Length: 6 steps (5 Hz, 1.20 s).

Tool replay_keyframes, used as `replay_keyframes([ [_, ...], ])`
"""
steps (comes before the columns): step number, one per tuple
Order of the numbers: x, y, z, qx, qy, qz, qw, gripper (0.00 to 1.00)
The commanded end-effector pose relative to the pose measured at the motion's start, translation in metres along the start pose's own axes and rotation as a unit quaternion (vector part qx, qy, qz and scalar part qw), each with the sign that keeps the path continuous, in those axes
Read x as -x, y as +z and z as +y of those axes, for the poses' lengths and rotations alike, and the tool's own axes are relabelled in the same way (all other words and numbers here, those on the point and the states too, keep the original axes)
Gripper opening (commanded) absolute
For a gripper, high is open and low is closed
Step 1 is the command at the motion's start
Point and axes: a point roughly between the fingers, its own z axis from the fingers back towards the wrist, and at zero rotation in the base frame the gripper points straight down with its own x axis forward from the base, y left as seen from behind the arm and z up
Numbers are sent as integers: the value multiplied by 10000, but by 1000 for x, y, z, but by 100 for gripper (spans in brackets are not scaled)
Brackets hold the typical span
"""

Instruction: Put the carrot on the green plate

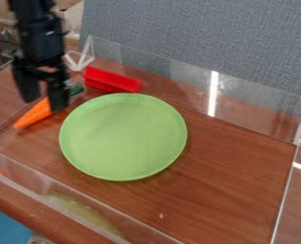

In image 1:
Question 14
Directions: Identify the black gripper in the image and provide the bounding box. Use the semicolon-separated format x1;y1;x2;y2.
13;25;70;113

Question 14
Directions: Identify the orange toy carrot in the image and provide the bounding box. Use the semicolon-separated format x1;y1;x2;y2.
14;97;53;129

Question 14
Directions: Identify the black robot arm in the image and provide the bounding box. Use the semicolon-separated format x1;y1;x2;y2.
9;0;70;113

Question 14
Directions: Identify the green plate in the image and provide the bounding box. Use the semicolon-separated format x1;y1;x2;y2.
59;93;188;181

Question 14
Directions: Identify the red plastic block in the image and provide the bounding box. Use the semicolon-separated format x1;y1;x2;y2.
83;66;142;92

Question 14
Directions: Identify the cardboard box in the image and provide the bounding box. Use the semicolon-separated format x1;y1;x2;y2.
0;0;85;33

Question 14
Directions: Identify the clear acrylic triangle bracket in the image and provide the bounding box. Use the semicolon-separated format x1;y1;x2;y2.
65;36;95;71

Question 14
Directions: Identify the clear acrylic enclosure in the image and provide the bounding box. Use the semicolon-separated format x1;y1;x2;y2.
0;38;301;244

